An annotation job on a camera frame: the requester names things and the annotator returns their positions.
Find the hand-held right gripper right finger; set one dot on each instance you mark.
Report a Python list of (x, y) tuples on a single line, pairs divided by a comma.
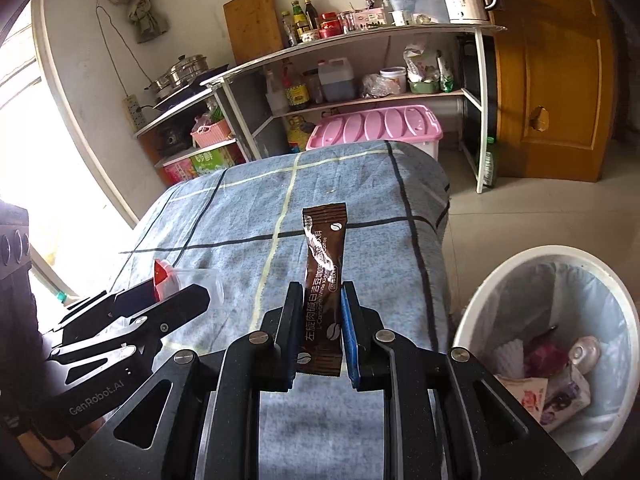
[(348, 340)]

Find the black oven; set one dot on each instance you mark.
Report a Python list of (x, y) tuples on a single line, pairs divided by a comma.
[(472, 85)]

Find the small stainless steel pot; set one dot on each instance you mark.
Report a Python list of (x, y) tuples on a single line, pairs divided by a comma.
[(161, 84)]

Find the pink woven basket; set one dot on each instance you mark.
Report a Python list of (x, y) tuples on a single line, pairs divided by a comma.
[(210, 138)]

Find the clear plastic bin liner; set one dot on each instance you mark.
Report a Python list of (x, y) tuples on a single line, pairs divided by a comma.
[(575, 300)]

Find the pink lidded storage box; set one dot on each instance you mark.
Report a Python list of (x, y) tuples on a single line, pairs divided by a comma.
[(375, 127)]

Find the clear plastic storage box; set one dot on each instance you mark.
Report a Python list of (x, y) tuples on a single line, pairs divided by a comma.
[(415, 2)]

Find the red jar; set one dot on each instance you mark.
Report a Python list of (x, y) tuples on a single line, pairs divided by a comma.
[(327, 25)]

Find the green red printed carton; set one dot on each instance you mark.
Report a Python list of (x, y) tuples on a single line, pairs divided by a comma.
[(200, 165)]

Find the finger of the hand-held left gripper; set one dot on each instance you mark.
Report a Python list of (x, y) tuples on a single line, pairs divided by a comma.
[(132, 295), (170, 310)]

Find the brown sauce jar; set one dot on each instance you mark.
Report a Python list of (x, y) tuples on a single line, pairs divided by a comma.
[(312, 87)]

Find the strawberry milk carton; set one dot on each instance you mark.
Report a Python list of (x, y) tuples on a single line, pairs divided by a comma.
[(525, 392)]

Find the magenta snack wrapper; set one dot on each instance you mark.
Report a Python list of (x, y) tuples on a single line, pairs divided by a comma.
[(542, 357)]

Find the yellow label sauce bottle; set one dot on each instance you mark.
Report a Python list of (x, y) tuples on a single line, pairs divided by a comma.
[(296, 90)]

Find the dark sauce bottle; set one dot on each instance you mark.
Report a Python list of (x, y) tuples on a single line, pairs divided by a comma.
[(311, 15)]

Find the black rice cooker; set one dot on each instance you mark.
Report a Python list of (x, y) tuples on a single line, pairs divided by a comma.
[(170, 137)]

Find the wooden door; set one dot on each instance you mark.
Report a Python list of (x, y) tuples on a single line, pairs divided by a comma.
[(550, 85)]

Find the clear plastic bottle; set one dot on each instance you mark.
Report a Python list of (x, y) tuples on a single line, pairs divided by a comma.
[(272, 94)]

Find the clear drinking glass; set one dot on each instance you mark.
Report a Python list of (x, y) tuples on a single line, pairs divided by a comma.
[(346, 22)]

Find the purple milk carton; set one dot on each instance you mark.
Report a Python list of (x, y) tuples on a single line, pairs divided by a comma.
[(570, 392)]

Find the white power strip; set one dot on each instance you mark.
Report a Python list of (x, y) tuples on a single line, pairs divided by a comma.
[(134, 112)]

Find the black induction cooker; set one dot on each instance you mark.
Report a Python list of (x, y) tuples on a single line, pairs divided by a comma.
[(187, 99)]

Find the pink rectangular container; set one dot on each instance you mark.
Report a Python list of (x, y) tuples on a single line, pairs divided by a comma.
[(370, 18)]

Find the person's left hand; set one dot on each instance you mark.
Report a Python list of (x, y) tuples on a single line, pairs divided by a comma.
[(35, 445)]

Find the small clear seasoning bottle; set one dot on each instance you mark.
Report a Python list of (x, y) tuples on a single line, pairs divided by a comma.
[(287, 27)]

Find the white jug dark liquid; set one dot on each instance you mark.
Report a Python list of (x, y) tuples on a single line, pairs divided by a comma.
[(336, 77)]

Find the white printed food bag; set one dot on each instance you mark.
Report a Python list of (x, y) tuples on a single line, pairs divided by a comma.
[(422, 62)]

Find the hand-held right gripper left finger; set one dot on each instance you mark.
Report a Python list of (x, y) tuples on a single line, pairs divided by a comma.
[(292, 335)]

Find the yellow label glass bottle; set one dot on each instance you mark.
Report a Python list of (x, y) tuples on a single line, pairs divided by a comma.
[(300, 22)]

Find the crumpled clear plastic bag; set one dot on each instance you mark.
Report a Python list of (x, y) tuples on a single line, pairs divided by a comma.
[(375, 85)]

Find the white trash can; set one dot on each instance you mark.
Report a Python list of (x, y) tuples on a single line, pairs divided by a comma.
[(475, 302)]

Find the yellow cooking oil bottle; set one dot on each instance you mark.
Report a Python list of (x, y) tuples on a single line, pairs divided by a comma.
[(297, 132)]

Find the brown coffee sachet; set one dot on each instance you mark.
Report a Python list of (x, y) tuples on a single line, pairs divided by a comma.
[(322, 270)]

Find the clear plastic cup square lid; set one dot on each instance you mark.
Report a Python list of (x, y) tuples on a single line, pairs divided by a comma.
[(200, 280)]

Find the wooden cutting board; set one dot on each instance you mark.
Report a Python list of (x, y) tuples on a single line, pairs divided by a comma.
[(252, 25)]

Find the green bowl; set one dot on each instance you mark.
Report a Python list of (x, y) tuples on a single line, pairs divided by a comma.
[(425, 86)]

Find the stainless steel steamer pot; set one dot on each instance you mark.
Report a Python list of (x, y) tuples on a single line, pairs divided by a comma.
[(187, 70)]

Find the green plastic bottle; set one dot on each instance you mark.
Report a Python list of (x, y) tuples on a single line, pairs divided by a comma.
[(490, 165)]

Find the plastic bag of vegetables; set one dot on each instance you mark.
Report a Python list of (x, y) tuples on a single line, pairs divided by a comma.
[(210, 120)]

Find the low white corner shelf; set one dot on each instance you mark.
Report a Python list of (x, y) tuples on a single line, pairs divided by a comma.
[(170, 110)]

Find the long white shelf rack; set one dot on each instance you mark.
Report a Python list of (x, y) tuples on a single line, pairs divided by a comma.
[(479, 110)]

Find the white lidded tub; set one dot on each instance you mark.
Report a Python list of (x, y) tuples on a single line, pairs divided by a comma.
[(392, 79)]

